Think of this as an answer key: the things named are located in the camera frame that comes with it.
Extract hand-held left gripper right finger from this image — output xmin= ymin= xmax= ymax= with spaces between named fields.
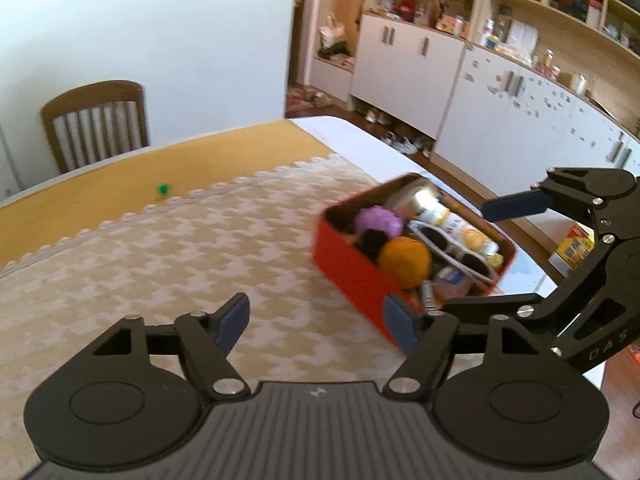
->
xmin=383 ymin=293 xmax=556 ymax=401

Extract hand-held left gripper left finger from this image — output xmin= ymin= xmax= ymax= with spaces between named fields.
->
xmin=82 ymin=293 xmax=251 ymax=401

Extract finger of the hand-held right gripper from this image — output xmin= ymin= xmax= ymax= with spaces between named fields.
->
xmin=441 ymin=292 xmax=552 ymax=334
xmin=481 ymin=166 xmax=637 ymax=248

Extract orange ball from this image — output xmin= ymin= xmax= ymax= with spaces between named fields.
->
xmin=377 ymin=237 xmax=432 ymax=289

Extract red metal tin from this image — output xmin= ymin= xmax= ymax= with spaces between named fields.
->
xmin=312 ymin=172 xmax=517 ymax=348

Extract small white blue packet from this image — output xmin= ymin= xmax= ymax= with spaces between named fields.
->
xmin=432 ymin=266 xmax=473 ymax=301

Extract colourful cardboard box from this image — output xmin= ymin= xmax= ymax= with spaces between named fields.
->
xmin=549 ymin=222 xmax=597 ymax=273

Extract white yellow-label bottle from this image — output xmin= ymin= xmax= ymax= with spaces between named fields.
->
xmin=417 ymin=202 xmax=501 ymax=256

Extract beige patterned tablecloth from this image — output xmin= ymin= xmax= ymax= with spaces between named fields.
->
xmin=0 ymin=152 xmax=426 ymax=461

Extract long white sticker-covered cabinet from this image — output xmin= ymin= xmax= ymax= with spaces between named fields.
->
xmin=432 ymin=45 xmax=640 ymax=211

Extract white sunglasses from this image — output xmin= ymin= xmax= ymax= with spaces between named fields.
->
xmin=407 ymin=222 xmax=498 ymax=283

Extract black fuzzy ball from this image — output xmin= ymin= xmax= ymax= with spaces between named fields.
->
xmin=357 ymin=230 xmax=391 ymax=258

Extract purple fuzzy ball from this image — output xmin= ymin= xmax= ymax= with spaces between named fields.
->
xmin=355 ymin=206 xmax=403 ymax=238

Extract pair of white sneakers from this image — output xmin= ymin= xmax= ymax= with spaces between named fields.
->
xmin=382 ymin=130 xmax=418 ymax=153

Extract clear snack bag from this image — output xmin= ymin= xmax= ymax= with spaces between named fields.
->
xmin=495 ymin=42 xmax=531 ymax=61

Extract white square container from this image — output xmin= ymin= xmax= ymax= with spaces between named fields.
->
xmin=507 ymin=22 xmax=538 ymax=48

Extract yellow tablecloth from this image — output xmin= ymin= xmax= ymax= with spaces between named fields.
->
xmin=0 ymin=119 xmax=333 ymax=268

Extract low white cabinet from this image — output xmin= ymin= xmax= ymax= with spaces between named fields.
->
xmin=312 ymin=55 xmax=356 ymax=103

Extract white bag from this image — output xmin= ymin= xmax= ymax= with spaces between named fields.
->
xmin=320 ymin=15 xmax=346 ymax=48

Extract wooden chair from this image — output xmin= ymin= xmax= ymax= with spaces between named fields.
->
xmin=41 ymin=80 xmax=151 ymax=175

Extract brown door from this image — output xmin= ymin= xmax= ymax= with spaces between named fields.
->
xmin=289 ymin=0 xmax=303 ymax=86

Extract white cabinet with two handles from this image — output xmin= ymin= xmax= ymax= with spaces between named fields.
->
xmin=349 ymin=12 xmax=468 ymax=141

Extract wooden wall shelf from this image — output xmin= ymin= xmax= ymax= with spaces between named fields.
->
xmin=480 ymin=0 xmax=640 ymax=126

